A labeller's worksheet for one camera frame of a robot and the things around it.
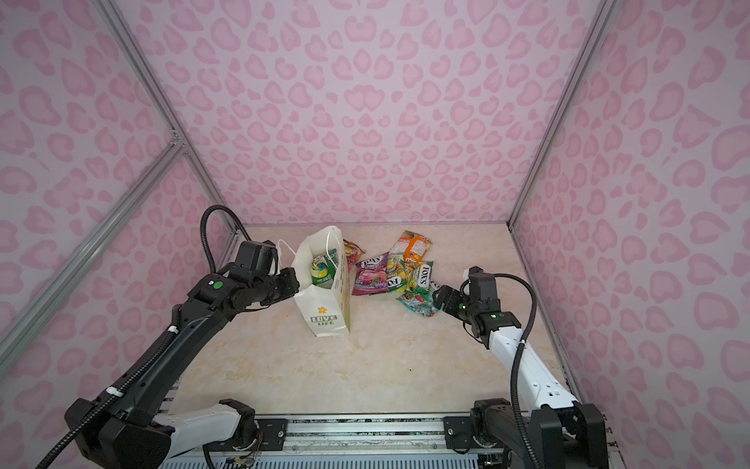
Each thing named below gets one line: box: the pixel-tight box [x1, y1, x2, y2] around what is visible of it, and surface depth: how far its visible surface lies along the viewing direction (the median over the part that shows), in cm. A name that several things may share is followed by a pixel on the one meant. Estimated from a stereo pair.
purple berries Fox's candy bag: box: [351, 251, 390, 296], surface depth 101 cm
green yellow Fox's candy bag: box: [386, 252, 435, 294], surface depth 100 cm
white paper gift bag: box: [291, 225, 351, 338], surface depth 83 cm
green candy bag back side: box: [310, 248, 338, 290], surface depth 87 cm
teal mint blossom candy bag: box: [396, 286, 440, 317], surface depth 97 cm
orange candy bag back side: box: [388, 230, 433, 263], surface depth 112 cm
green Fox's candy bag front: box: [310, 255, 335, 290], surface depth 86 cm
